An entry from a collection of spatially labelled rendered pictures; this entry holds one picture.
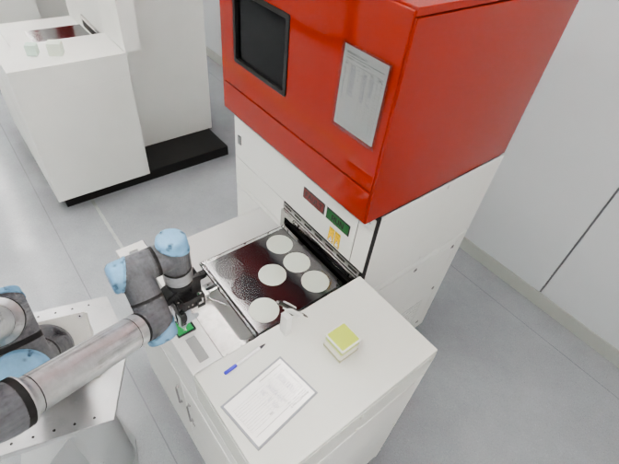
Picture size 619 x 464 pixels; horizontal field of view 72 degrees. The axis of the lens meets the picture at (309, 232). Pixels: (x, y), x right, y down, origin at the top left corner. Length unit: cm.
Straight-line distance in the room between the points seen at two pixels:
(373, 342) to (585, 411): 167
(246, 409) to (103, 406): 44
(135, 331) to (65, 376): 16
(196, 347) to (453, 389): 156
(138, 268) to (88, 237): 206
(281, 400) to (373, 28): 94
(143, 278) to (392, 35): 77
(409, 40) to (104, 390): 123
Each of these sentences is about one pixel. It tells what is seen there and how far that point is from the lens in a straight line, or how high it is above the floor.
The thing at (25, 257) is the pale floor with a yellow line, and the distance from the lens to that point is 311.
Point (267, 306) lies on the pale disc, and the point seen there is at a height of 90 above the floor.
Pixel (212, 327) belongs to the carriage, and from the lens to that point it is 142.
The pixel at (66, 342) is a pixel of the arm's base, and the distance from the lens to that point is 141.
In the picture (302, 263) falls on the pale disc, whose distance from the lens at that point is 156.
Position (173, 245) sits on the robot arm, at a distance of 103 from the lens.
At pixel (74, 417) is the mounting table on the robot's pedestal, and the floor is 82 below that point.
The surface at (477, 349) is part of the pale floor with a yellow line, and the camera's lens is 268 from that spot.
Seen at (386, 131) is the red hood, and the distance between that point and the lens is 109.
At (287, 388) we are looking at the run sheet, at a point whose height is 97.
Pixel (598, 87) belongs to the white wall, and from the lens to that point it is 249.
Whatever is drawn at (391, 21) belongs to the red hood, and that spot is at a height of 177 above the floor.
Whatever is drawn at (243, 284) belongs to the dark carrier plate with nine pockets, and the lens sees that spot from 149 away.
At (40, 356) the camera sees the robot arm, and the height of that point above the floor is 108.
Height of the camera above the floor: 206
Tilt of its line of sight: 44 degrees down
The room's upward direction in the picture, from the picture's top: 8 degrees clockwise
